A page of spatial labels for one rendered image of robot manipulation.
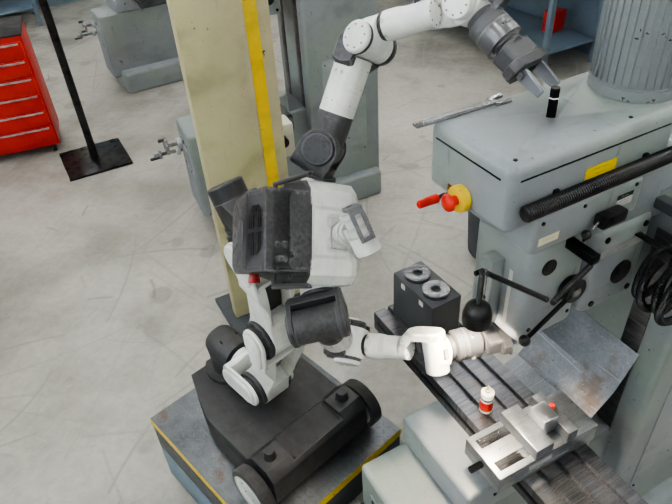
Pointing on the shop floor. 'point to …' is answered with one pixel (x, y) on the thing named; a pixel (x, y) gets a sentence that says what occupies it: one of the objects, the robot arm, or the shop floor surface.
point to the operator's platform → (198, 479)
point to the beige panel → (231, 106)
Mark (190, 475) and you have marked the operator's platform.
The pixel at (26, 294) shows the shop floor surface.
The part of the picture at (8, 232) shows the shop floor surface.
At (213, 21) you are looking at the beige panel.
